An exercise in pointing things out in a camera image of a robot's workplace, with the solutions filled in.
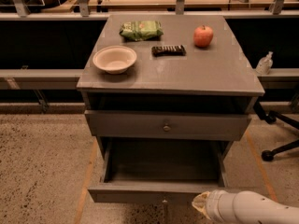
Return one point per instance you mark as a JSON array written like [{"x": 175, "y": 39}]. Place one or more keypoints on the red apple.
[{"x": 202, "y": 36}]

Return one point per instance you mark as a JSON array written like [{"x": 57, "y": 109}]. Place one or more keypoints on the green chip bag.
[{"x": 141, "y": 30}]

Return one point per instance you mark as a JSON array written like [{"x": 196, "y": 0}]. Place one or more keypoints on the dark chocolate bar wrapper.
[{"x": 159, "y": 51}]

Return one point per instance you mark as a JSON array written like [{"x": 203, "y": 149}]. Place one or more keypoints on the clear sanitizer bottle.
[{"x": 264, "y": 65}]

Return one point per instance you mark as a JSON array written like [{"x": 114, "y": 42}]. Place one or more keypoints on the grey top drawer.
[{"x": 140, "y": 124}]

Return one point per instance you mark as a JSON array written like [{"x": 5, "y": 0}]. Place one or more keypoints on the grey wooden drawer cabinet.
[{"x": 217, "y": 79}]

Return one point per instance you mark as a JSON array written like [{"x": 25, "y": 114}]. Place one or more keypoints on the tan robot gripper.
[{"x": 214, "y": 205}]

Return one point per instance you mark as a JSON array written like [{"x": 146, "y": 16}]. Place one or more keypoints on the black office chair base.
[{"x": 283, "y": 133}]

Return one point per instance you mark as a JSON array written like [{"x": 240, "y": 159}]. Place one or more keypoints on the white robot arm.
[{"x": 244, "y": 207}]

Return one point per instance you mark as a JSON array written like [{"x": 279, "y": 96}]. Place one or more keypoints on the grey drawer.
[
  {"x": 140, "y": 124},
  {"x": 159, "y": 171}
]

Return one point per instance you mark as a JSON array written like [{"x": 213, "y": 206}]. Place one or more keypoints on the white paper bowl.
[{"x": 114, "y": 59}]

